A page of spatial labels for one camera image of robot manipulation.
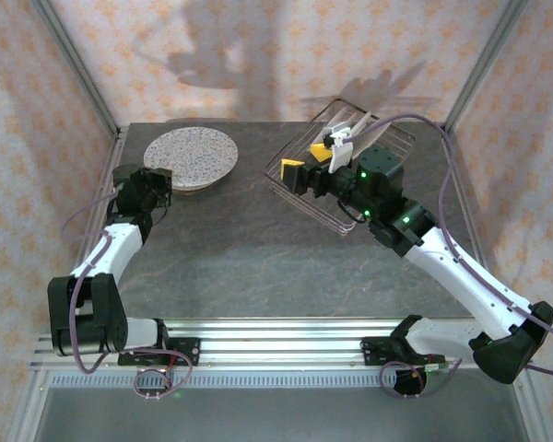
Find aluminium frame leg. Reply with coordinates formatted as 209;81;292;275
13;367;52;442
511;381;550;442

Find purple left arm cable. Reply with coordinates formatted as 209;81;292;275
62;192;194;401

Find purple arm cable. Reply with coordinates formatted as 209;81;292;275
343;113;553;400
62;192;194;401

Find slotted grey cable duct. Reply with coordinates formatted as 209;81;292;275
48;372;520;389

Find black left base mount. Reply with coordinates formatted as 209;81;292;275
117;337;202;368

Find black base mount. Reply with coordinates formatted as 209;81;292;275
359;337;446;368
117;337;202;368

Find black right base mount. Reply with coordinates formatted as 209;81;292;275
359;337;446;368

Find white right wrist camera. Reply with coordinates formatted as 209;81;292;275
324;126;355;175

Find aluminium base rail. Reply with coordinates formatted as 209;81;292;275
29;317;534;369

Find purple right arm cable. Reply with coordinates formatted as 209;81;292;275
343;113;553;400

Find aluminium table side rail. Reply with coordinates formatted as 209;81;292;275
440;128;489;277
54;128;130;332

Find metal wire dish rack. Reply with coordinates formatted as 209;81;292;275
263;97;418;237

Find large speckled plate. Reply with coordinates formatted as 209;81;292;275
170;163;237;191
349;120;394;157
143;127;240;184

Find aluminium frame post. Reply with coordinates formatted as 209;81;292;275
29;0;124;142
441;0;529;137

